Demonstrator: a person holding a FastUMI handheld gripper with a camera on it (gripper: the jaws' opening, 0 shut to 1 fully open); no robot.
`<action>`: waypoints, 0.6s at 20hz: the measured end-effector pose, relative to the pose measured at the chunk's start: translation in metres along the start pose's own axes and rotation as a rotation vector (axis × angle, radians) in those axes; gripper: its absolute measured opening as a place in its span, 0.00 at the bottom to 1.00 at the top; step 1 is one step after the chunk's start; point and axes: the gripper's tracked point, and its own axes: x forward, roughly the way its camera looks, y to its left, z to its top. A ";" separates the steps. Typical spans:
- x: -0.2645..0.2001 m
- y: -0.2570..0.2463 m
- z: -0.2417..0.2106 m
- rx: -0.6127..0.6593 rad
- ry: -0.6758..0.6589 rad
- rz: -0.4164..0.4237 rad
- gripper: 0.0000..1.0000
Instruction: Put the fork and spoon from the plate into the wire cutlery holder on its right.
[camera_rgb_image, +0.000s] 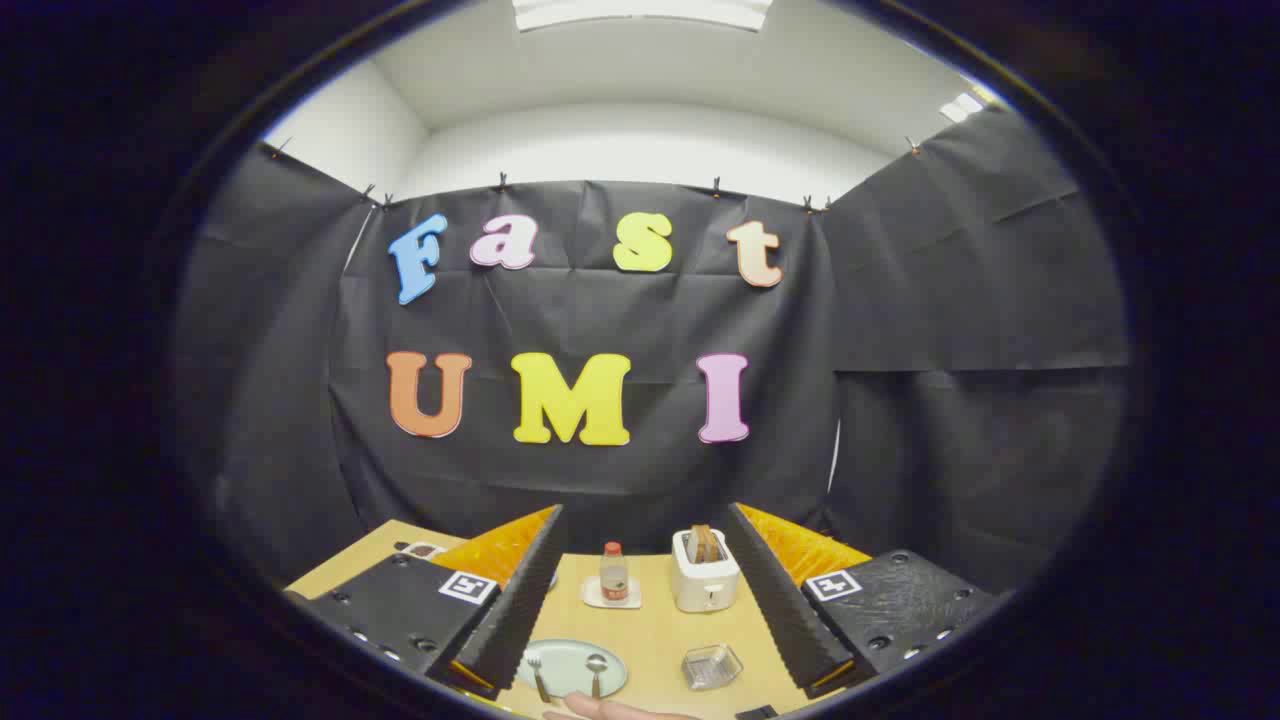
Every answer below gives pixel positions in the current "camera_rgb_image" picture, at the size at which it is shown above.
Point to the pale green plate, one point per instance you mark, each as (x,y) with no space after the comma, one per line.
(570,662)

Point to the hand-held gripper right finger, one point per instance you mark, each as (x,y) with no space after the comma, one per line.
(790,610)

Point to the clear water bottle red cap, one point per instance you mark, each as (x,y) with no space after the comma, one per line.
(614,575)

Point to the black table clamp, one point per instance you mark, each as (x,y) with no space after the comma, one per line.
(756,713)

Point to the small ceiling light panel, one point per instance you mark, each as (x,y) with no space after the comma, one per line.
(962,107)

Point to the black backdrop cloth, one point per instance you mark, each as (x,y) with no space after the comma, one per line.
(600,480)

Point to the white toaster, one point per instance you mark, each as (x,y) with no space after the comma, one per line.
(705,585)

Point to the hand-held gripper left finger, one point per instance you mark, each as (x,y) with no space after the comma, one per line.
(520,610)

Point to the small white sauce dish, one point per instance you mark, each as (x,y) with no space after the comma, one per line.
(422,549)

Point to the white square coaster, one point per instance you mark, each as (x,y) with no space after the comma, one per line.
(590,598)

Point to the toasted bread slice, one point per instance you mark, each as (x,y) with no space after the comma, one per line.
(694,545)
(711,543)

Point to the row of black cloth clips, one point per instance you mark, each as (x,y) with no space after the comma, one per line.
(503,182)

